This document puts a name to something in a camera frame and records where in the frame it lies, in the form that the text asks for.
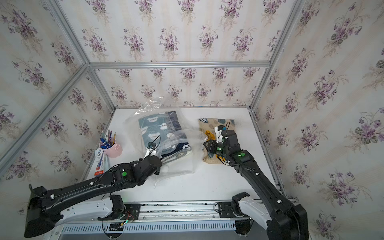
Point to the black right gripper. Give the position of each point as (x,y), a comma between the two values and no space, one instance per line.
(211,149)

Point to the beige floral fleece blanket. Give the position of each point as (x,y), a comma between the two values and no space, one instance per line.
(209,127)

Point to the clear plastic vacuum bag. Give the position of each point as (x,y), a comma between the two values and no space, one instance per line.
(183,166)

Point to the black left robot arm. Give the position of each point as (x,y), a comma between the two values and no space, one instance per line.
(45,206)

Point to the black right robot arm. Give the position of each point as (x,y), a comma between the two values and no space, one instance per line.
(281,219)

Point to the blue bear pattern blanket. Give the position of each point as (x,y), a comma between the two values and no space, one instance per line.
(166,130)

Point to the pink pen cup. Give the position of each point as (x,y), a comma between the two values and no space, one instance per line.
(112,151)

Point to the white toothpaste box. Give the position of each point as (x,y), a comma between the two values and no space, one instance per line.
(101,159)

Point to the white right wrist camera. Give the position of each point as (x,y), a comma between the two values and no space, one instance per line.
(219,130)

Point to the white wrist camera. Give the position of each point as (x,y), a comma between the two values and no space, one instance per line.
(219,130)
(151,149)

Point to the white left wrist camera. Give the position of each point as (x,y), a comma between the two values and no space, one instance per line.
(151,149)

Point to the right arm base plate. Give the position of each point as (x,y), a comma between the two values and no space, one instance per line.
(229,210)

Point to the aluminium mounting rail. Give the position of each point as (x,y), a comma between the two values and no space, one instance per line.
(150,211)

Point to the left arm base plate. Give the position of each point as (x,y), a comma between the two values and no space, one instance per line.
(128,212)

